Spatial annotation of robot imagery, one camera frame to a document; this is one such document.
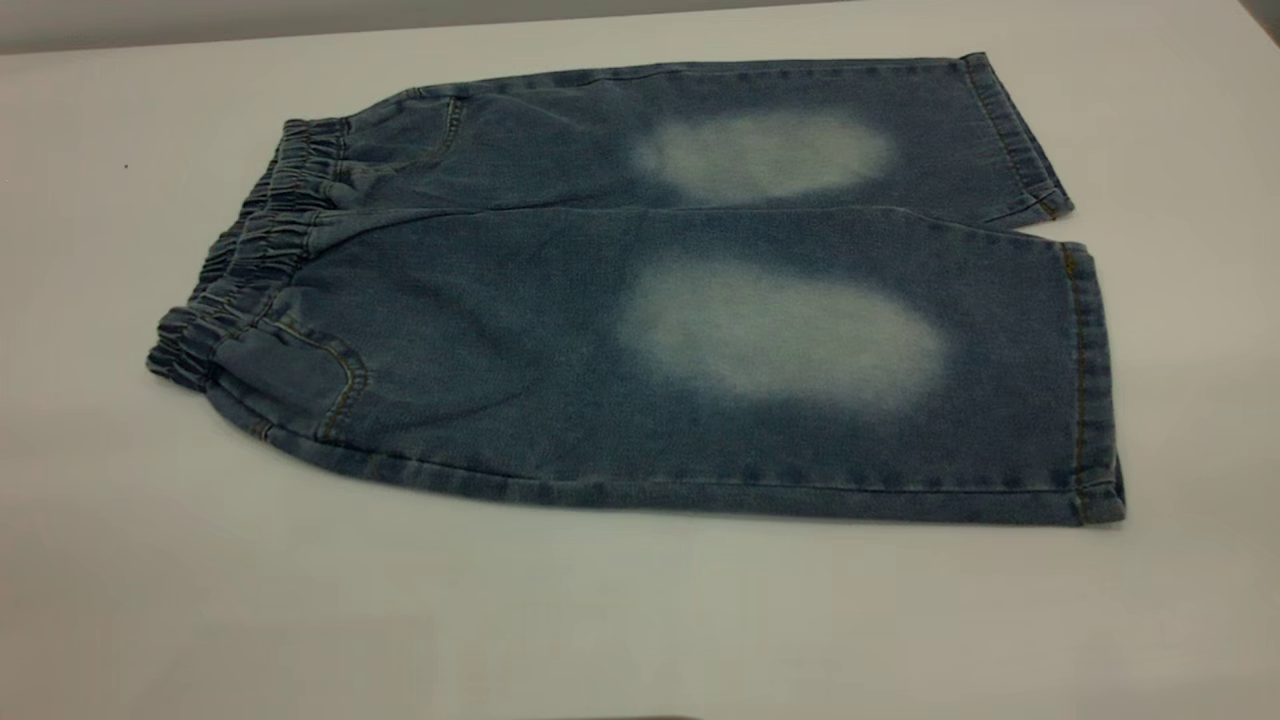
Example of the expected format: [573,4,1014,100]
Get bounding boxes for blue denim pants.
[146,50,1128,528]

